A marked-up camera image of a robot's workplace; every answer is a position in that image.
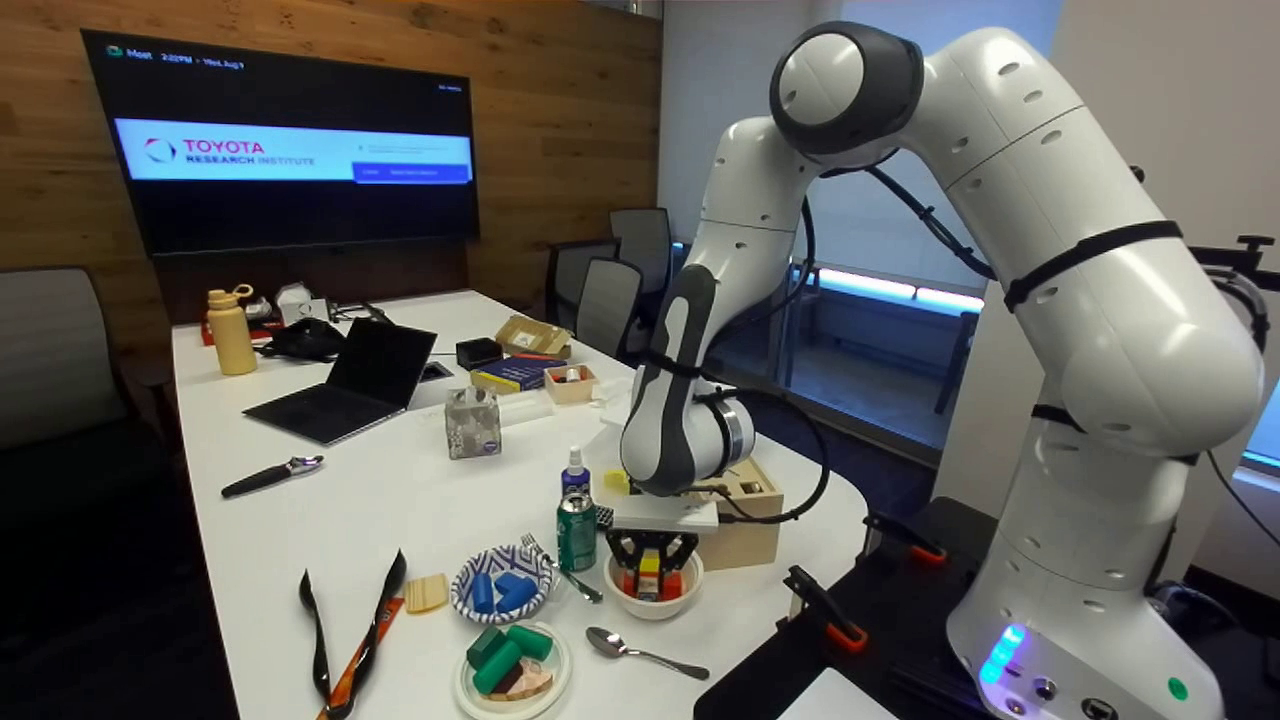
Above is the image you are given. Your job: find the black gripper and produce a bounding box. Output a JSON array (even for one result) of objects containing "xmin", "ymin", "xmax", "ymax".
[{"xmin": 608, "ymin": 529, "xmax": 698, "ymax": 599}]

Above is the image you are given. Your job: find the white block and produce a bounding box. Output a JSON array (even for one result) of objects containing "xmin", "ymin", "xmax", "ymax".
[{"xmin": 637, "ymin": 580, "xmax": 660, "ymax": 599}]

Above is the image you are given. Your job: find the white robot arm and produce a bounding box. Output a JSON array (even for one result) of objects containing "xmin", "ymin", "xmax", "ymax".
[{"xmin": 618, "ymin": 20, "xmax": 1266, "ymax": 720}]

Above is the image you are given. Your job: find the wooden toy box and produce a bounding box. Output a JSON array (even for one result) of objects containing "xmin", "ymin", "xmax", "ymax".
[{"xmin": 698, "ymin": 461, "xmax": 785, "ymax": 573}]

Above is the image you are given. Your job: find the green block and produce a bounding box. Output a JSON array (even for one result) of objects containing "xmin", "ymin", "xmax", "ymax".
[{"xmin": 466, "ymin": 626, "xmax": 555, "ymax": 695}]

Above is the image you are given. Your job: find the small beige block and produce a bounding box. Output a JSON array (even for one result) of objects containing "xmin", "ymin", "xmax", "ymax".
[{"xmin": 404, "ymin": 575, "xmax": 447, "ymax": 615}]

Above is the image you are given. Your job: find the grey patterned cube box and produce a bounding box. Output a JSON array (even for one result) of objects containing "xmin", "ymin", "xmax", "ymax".
[{"xmin": 442, "ymin": 390, "xmax": 502, "ymax": 461}]

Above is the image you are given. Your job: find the tan cardboard box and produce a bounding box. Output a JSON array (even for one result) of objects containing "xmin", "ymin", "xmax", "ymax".
[{"xmin": 497, "ymin": 315, "xmax": 572, "ymax": 366}]

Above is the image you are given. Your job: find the white bowl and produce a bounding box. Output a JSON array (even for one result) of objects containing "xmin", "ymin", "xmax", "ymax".
[{"xmin": 603, "ymin": 552, "xmax": 705, "ymax": 626}]

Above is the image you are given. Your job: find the green soda bottle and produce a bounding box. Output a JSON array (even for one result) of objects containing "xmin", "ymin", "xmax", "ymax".
[{"xmin": 555, "ymin": 457, "xmax": 595, "ymax": 573}]

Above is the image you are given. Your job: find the metal spoon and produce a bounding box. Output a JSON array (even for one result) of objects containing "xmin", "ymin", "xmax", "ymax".
[{"xmin": 582, "ymin": 629, "xmax": 710, "ymax": 679}]

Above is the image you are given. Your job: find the blue patterned bowl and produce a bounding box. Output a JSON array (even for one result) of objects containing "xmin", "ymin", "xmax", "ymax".
[{"xmin": 451, "ymin": 546, "xmax": 552, "ymax": 626}]

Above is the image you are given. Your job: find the white plate with blocks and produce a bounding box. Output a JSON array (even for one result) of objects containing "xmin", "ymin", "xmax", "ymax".
[{"xmin": 451, "ymin": 626, "xmax": 572, "ymax": 720}]

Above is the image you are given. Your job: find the black clamp orange tip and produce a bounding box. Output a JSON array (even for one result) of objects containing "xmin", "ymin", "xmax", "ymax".
[{"xmin": 785, "ymin": 563, "xmax": 866, "ymax": 658}]

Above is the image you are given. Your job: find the small wooden tray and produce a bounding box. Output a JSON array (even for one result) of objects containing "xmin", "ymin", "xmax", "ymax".
[{"xmin": 542, "ymin": 366, "xmax": 595, "ymax": 403}]

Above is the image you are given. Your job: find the black clamp far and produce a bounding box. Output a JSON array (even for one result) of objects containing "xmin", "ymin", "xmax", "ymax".
[{"xmin": 862, "ymin": 512, "xmax": 952, "ymax": 569}]

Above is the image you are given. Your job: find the black tray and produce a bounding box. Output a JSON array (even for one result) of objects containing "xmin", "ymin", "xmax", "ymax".
[{"xmin": 457, "ymin": 336, "xmax": 542, "ymax": 393}]

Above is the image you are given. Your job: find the grey office chair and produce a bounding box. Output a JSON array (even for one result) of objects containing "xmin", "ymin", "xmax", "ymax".
[{"xmin": 542, "ymin": 209, "xmax": 675, "ymax": 359}]

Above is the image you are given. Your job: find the black laptop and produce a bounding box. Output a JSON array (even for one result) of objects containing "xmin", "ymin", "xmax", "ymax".
[{"xmin": 247, "ymin": 319, "xmax": 437, "ymax": 446}]

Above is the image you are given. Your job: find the black marker pen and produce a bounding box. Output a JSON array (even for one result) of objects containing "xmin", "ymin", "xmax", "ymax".
[{"xmin": 219, "ymin": 457, "xmax": 322, "ymax": 502}]

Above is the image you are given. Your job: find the black bag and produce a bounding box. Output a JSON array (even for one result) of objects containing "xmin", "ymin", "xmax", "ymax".
[{"xmin": 262, "ymin": 319, "xmax": 344, "ymax": 359}]

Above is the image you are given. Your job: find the yellow water bottle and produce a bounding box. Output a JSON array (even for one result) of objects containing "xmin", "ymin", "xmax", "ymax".
[{"xmin": 205, "ymin": 285, "xmax": 257, "ymax": 376}]

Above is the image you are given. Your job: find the dark chair left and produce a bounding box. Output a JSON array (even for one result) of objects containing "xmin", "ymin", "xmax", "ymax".
[{"xmin": 0, "ymin": 270, "xmax": 158, "ymax": 529}]

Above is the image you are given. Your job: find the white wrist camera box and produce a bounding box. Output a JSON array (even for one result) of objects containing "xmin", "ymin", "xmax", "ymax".
[{"xmin": 612, "ymin": 495, "xmax": 719, "ymax": 533}]

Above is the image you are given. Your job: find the wall mounted tv screen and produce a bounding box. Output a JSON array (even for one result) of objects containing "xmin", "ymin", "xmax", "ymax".
[{"xmin": 80, "ymin": 28, "xmax": 480, "ymax": 255}]

